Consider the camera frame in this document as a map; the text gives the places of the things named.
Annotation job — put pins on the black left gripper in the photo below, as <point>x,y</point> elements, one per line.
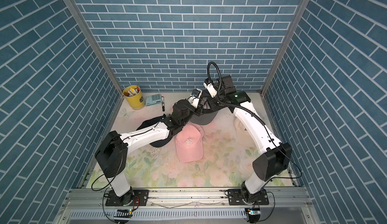
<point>197,110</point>

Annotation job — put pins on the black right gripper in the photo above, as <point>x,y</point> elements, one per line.
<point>207,100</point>

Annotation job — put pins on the black cap with mesh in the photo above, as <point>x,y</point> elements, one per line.
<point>207,114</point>

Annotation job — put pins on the pink baseball cap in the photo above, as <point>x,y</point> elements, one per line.
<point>189,143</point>

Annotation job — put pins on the black baseball cap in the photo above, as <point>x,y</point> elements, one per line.
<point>148,123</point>

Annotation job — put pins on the beige baseball cap with text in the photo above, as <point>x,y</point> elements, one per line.
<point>239,126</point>

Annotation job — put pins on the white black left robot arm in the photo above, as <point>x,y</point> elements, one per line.
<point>112,153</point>

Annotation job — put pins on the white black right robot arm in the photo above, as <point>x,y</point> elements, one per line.
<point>274,157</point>

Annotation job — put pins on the black marker pen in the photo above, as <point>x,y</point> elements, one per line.
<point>163,104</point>

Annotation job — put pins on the teal desk calculator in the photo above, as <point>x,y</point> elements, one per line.
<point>153,100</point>

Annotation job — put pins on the yellow pen holder cup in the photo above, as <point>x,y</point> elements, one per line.
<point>134,97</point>

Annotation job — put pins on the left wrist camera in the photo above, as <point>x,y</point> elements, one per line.
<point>195,97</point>

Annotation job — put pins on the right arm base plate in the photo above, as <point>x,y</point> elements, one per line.
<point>243,197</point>

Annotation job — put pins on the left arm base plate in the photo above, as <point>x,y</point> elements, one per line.
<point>134,198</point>

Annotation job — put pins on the aluminium front rail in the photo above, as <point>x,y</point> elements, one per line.
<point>287,205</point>

